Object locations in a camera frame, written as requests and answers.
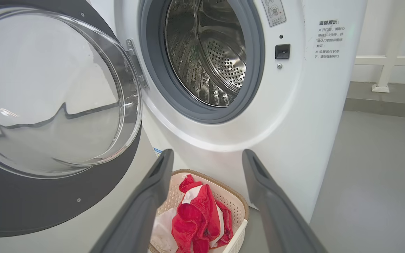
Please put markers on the cream perforated laundry basket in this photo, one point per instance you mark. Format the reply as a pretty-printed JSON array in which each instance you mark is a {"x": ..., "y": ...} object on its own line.
[{"x": 230, "y": 203}]

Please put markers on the blue energy label sticker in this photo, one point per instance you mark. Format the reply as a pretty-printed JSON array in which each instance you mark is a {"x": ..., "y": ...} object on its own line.
[{"x": 157, "y": 151}]

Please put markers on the grey warning sticker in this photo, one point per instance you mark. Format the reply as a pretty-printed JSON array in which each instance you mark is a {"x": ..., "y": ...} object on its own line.
[{"x": 274, "y": 12}]

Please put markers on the white metal railing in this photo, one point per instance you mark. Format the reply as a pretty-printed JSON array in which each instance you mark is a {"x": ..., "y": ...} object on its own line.
[{"x": 392, "y": 42}]

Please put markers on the steel washer drum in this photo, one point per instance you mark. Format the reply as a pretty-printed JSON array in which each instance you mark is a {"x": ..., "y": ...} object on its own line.
[{"x": 206, "y": 52}]

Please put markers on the black door lock slot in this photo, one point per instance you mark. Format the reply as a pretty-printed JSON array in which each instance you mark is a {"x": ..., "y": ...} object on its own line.
[{"x": 282, "y": 51}]

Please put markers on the grey rubber door gasket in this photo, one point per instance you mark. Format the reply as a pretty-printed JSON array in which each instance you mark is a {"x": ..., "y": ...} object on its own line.
[{"x": 256, "y": 63}]

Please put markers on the black glass washing machine door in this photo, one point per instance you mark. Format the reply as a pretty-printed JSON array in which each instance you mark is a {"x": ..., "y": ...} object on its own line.
[{"x": 47, "y": 203}]

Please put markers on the metal door hinge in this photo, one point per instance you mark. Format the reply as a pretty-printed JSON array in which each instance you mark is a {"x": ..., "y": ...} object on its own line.
[{"x": 135, "y": 59}]

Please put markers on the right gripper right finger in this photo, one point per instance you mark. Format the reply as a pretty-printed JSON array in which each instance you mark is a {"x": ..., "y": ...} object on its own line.
[{"x": 283, "y": 225}]

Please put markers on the red and white garment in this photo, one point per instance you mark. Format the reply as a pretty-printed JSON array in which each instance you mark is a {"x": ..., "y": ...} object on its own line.
[
  {"x": 162, "y": 228},
  {"x": 195, "y": 218}
]

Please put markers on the white front-load washing machine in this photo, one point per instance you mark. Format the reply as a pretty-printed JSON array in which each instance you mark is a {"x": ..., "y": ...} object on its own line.
[{"x": 294, "y": 123}]

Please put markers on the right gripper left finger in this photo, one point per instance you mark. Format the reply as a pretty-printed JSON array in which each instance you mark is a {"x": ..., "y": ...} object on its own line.
[{"x": 135, "y": 225}]

